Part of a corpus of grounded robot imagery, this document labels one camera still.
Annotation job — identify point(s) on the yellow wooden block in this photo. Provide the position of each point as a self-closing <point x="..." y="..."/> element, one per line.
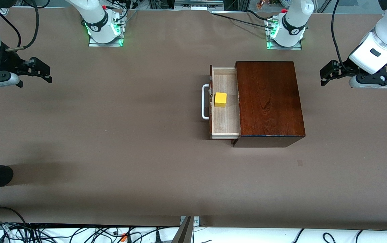
<point x="220" y="100"/>

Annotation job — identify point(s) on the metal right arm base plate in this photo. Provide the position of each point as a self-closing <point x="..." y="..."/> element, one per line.
<point x="93" y="44"/>

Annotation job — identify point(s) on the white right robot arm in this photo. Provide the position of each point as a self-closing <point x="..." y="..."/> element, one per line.
<point x="97" y="20"/>

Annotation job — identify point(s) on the dark brown wooden cabinet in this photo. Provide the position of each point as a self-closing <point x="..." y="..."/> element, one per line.
<point x="267" y="101"/>

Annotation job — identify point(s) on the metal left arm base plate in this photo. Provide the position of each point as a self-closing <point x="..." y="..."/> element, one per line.
<point x="296" y="47"/>

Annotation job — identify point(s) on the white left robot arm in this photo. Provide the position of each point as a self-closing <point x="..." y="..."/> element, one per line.
<point x="293" y="20"/>

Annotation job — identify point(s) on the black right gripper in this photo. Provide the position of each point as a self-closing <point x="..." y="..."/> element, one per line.
<point x="8" y="61"/>

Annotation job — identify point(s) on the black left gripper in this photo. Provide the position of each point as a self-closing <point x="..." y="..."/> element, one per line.
<point x="343" y="69"/>

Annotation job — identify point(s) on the white power strip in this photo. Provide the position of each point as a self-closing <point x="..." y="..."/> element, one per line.
<point x="198" y="7"/>

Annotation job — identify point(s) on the aluminium bracket post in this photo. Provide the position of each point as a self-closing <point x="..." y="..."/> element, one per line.
<point x="185" y="233"/>

